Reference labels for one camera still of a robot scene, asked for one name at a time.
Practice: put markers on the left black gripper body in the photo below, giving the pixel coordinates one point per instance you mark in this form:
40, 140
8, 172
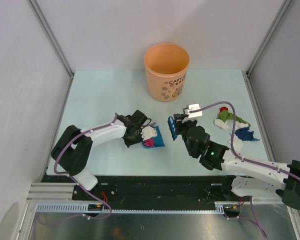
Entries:
136, 137

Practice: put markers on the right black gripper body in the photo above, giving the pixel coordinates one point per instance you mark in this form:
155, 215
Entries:
182, 127

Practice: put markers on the blue hand brush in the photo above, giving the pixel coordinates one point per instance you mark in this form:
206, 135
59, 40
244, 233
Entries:
172, 127

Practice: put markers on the pink paper scrap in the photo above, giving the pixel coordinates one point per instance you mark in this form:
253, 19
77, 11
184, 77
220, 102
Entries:
149, 143

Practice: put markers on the blue plastic dustpan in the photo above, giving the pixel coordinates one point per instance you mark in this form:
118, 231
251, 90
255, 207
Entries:
159, 142

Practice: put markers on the green paper scrap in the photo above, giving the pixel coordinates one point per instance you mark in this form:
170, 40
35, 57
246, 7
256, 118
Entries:
226, 115

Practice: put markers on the red paper scrap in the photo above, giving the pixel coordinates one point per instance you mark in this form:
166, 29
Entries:
223, 109

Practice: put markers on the white paper scrap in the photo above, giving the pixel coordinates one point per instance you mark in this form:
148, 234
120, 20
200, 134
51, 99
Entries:
221, 124
237, 144

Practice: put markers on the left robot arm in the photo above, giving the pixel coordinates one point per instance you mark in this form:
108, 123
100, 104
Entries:
72, 150

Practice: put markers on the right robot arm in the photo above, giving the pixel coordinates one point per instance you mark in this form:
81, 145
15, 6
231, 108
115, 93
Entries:
284, 177

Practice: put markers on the dark blue paper scrap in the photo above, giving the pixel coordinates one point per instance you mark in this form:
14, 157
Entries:
245, 134

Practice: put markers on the orange plastic bucket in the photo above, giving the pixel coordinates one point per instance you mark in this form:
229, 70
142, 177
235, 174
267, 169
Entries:
166, 66

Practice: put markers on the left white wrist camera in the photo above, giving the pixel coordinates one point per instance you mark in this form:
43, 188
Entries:
148, 132

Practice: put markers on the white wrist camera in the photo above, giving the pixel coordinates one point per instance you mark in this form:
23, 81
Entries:
148, 132
192, 112

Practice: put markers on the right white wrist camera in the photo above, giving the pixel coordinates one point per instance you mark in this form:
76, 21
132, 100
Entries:
192, 112

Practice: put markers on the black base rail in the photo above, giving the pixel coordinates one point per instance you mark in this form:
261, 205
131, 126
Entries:
177, 192

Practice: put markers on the white cable duct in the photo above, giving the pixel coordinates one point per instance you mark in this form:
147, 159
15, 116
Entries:
91, 208

